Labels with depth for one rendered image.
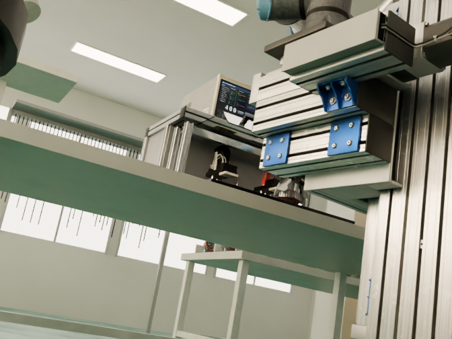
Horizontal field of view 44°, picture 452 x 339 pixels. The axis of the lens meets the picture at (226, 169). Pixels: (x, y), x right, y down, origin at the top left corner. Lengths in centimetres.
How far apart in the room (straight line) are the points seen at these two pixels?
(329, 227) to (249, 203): 35
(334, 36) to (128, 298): 780
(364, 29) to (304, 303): 933
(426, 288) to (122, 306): 768
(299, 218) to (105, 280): 680
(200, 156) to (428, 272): 138
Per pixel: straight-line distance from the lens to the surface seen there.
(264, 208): 195
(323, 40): 125
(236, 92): 245
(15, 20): 52
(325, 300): 637
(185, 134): 224
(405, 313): 130
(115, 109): 902
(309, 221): 206
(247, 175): 253
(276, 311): 1001
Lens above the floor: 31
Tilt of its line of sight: 15 degrees up
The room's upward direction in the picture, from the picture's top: 10 degrees clockwise
